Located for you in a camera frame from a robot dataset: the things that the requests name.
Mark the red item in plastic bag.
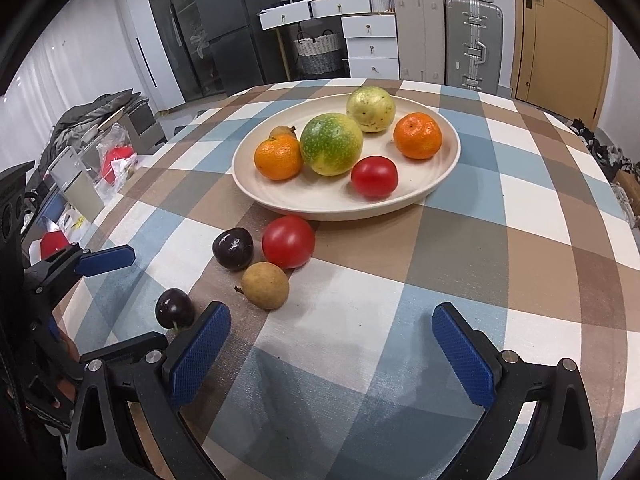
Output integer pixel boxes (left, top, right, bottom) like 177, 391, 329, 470
95, 125, 141, 193

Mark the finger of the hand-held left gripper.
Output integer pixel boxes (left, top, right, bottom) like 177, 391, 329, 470
25, 244, 136, 301
80, 331, 170, 368

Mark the yellow guava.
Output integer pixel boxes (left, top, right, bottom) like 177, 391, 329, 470
346, 86, 397, 134

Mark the red packet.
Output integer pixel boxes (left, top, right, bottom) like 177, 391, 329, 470
40, 230, 68, 258

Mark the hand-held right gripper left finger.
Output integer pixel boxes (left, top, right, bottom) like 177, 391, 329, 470
67, 301, 232, 480

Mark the orange mandarin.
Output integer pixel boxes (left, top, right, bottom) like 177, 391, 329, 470
254, 136, 304, 181
393, 112, 443, 160

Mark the plaid tablecloth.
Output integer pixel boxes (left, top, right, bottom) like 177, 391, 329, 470
50, 77, 640, 480

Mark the red tomato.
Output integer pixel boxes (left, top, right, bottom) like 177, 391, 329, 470
261, 215, 316, 270
350, 156, 399, 198

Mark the pile of shoes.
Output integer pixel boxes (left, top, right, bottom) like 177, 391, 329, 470
570, 119, 640, 226

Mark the silver suitcase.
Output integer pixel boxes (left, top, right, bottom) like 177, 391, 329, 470
444, 0, 504, 93

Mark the beige cup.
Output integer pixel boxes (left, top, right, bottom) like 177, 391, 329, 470
65, 175, 107, 221

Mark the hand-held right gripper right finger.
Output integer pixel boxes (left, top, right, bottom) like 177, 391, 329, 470
431, 302, 598, 480

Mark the white tumbler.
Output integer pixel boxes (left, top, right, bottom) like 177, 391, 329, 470
47, 147, 86, 191

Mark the cream round plate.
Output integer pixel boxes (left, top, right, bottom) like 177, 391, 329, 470
231, 91, 461, 222

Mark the woven basket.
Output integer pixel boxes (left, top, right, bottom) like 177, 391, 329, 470
292, 30, 346, 76

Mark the wooden door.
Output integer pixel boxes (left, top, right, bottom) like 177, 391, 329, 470
510, 0, 613, 120

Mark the dark purple plum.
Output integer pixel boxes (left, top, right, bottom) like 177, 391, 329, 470
212, 227, 254, 272
155, 288, 196, 331

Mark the white drawer dresser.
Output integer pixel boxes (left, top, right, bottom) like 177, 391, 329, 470
258, 0, 401, 81

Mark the white curtain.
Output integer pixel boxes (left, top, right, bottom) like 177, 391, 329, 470
0, 12, 156, 126

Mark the green yellow round fruit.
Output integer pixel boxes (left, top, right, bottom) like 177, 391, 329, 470
299, 113, 364, 177

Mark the black refrigerator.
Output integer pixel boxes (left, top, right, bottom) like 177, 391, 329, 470
189, 0, 281, 97

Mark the beige suitcase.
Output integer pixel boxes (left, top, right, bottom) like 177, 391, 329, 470
392, 0, 447, 83

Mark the grey jacket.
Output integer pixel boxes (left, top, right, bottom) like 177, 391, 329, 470
52, 89, 151, 136

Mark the white and glass wardrobe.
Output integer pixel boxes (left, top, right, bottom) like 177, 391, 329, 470
117, 0, 226, 108

